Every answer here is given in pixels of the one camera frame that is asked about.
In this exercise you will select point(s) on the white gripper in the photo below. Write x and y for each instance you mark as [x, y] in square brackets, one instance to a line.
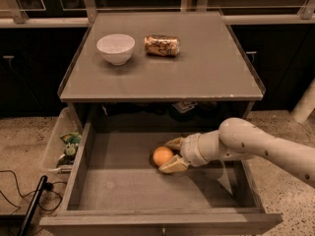
[190, 149]

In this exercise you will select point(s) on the orange fruit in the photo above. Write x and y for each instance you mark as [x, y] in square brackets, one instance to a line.
[162, 155]

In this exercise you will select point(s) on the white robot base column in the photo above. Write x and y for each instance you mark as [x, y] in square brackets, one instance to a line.
[305, 105]

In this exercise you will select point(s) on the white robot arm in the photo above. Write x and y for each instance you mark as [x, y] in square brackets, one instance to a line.
[237, 139]

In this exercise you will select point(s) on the open grey top drawer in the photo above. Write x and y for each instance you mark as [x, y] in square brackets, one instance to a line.
[114, 190]

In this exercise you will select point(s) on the grey cabinet counter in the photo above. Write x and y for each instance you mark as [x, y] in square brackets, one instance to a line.
[211, 66]

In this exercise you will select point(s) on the green snack bag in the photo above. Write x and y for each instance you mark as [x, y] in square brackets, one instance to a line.
[71, 142]

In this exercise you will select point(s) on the crushed tan soda can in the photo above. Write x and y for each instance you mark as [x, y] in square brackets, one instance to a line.
[162, 45]

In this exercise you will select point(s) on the clear plastic storage bin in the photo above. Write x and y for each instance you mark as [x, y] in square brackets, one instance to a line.
[55, 146]

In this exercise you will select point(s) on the white ceramic bowl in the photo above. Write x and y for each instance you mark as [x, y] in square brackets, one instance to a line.
[116, 49]

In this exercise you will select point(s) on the black bar on floor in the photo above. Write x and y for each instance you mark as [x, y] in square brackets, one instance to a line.
[32, 207]

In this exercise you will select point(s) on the metal railing frame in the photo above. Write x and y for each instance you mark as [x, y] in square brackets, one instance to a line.
[48, 13]

